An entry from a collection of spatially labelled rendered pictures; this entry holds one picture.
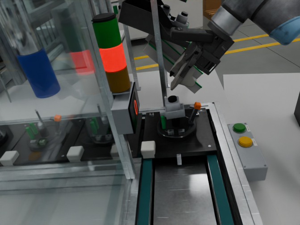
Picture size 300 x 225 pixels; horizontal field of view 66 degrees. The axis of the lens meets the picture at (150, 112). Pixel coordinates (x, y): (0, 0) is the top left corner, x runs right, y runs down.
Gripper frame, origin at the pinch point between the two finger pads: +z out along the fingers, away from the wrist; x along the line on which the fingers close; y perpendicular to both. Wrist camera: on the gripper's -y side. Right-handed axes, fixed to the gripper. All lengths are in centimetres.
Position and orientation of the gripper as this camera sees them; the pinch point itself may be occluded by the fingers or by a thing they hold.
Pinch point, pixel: (170, 79)
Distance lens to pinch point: 73.0
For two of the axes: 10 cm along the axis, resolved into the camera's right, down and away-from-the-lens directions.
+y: 8.4, 4.7, 2.9
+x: 0.4, -5.8, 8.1
